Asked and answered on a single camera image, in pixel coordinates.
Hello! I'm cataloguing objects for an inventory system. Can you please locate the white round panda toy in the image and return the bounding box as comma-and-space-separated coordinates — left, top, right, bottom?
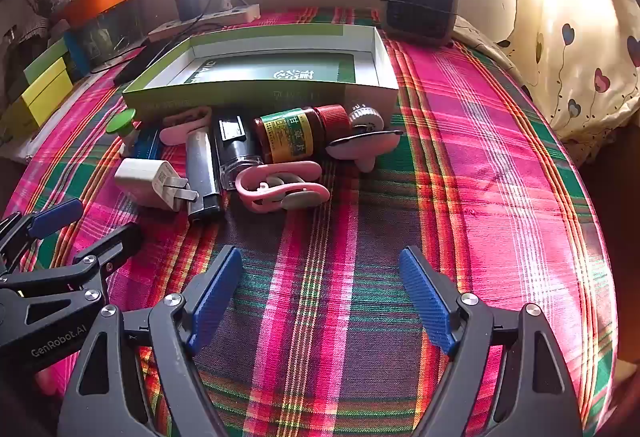
325, 102, 405, 172

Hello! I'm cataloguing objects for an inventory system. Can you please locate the green-lidded white jar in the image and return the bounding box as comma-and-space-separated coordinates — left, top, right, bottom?
105, 109, 142, 158

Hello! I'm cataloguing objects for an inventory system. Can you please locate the grey desktop heater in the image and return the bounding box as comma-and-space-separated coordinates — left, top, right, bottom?
380, 0, 461, 45

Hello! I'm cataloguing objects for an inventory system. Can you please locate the green and white cardboard box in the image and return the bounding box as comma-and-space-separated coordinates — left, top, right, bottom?
121, 23, 399, 122

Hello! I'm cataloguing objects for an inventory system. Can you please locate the black smartphone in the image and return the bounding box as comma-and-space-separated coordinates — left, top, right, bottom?
112, 39, 173, 86

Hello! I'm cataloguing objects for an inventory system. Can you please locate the black rectangular lighter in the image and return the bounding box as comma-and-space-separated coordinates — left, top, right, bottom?
212, 114, 266, 190

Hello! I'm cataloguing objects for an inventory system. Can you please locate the white charger adapter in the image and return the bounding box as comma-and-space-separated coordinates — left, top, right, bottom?
114, 158, 200, 212

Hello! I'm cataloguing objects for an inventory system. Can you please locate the cream curtain with hearts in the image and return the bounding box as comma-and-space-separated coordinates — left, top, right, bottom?
500, 0, 640, 152

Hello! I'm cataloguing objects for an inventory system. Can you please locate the yellow cardboard box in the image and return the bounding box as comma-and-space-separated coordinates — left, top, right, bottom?
0, 58, 75, 130

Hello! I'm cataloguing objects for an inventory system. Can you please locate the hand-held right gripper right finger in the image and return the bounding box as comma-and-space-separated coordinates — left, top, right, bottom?
398, 245, 583, 437

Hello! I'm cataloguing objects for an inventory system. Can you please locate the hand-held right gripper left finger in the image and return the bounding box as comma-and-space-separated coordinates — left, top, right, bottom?
59, 245, 244, 437

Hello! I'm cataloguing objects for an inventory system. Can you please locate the white power strip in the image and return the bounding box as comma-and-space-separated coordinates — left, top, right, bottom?
148, 3, 262, 42

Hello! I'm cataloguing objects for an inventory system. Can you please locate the silver lighter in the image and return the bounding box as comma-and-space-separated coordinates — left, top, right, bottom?
186, 132, 222, 224

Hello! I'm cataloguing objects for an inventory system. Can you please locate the blue cardboard box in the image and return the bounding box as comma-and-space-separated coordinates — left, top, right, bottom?
62, 29, 91, 72

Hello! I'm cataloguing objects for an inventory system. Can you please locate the red-capped brown medicine bottle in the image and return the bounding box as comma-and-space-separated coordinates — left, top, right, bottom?
251, 104, 351, 165

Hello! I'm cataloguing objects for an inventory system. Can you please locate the blue usb card reader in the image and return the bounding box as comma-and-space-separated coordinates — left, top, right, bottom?
131, 127, 162, 161

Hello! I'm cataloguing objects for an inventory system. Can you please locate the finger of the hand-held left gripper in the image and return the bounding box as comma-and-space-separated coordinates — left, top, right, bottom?
0, 198, 85, 274
0, 223, 144, 325

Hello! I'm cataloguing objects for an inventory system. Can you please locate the pink plastic clip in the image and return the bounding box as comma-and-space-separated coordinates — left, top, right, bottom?
159, 107, 213, 145
235, 162, 331, 212

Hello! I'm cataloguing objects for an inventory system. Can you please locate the pink plaid blanket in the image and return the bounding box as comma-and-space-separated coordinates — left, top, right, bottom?
10, 7, 618, 437

